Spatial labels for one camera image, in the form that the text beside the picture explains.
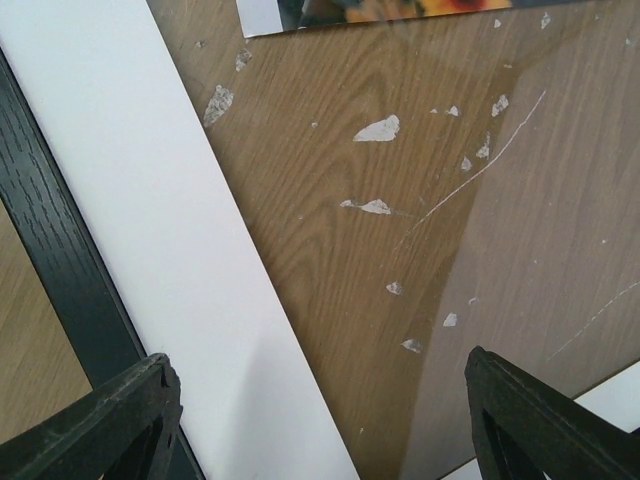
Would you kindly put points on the black picture frame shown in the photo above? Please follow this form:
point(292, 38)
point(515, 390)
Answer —
point(65, 257)

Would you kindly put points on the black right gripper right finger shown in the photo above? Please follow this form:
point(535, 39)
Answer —
point(524, 429)

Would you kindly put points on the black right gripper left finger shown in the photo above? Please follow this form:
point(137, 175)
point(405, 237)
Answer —
point(125, 429)

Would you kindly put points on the clear acrylic sheet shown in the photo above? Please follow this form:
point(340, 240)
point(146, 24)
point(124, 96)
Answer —
point(419, 188)

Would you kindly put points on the sunflower photo print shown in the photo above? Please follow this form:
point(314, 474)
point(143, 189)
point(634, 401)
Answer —
point(269, 17)

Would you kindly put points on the white photo mat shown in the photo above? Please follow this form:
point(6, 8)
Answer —
point(116, 115)

